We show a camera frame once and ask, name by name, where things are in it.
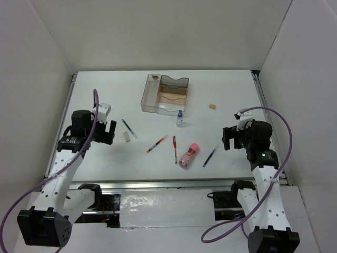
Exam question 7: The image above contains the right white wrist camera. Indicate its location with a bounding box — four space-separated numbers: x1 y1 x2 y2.
234 109 253 131

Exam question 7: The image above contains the white eraser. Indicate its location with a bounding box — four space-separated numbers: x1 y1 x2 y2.
123 131 131 142

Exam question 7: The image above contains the small blue capped bottle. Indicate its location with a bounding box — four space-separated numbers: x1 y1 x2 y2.
176 110 183 127

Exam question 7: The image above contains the clear plastic desk organizer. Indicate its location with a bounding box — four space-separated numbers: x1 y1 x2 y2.
141 74 189 115

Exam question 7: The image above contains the red gel pen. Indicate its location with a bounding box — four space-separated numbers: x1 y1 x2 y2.
173 135 177 164

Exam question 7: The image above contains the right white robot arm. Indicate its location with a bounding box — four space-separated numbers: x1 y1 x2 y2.
222 120 300 252

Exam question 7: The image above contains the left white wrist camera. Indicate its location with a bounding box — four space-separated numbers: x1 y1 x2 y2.
97 103 111 124

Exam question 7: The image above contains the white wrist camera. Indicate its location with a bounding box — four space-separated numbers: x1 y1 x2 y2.
97 103 111 124
234 109 253 131

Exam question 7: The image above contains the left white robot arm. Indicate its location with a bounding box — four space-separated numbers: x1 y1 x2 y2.
17 104 116 248

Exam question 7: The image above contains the red pen clear cap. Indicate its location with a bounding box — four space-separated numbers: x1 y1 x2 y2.
146 134 169 153

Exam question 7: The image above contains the dark blue pen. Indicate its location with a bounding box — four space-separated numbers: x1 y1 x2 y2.
203 145 219 168

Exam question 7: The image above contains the pink capped crayon bottle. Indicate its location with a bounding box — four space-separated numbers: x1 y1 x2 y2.
178 143 199 169

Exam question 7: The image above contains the aluminium frame rail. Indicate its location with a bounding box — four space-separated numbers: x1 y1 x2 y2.
251 70 293 187

